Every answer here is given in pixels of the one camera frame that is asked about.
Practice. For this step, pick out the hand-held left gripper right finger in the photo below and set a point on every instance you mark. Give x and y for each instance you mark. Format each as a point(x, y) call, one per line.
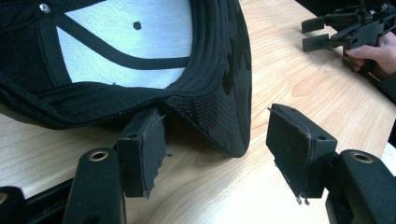
point(299, 146)

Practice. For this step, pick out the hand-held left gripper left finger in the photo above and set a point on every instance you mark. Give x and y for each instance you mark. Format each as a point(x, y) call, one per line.
point(140, 155)

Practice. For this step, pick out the black baseball cap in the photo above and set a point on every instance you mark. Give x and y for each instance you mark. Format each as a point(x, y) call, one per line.
point(130, 62)

